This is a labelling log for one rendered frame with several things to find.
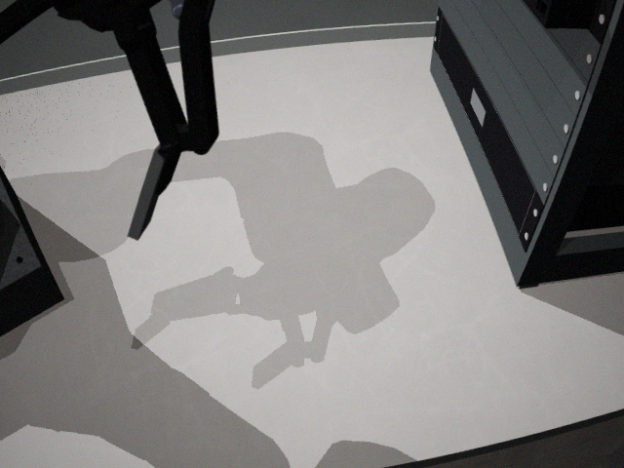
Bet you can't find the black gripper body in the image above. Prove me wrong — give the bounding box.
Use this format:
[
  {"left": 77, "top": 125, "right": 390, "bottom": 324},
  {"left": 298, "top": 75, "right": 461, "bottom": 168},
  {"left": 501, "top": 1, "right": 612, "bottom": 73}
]
[{"left": 51, "top": 0, "right": 162, "bottom": 33}]

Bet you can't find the dark grey server rack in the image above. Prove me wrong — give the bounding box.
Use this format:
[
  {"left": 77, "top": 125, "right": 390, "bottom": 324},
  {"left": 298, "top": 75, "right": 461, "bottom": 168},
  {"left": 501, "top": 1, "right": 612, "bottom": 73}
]
[{"left": 430, "top": 0, "right": 624, "bottom": 289}]

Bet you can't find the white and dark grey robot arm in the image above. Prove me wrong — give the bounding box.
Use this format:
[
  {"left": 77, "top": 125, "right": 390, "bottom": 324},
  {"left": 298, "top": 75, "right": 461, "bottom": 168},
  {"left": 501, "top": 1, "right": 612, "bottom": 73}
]
[{"left": 0, "top": 200, "right": 5, "bottom": 240}]

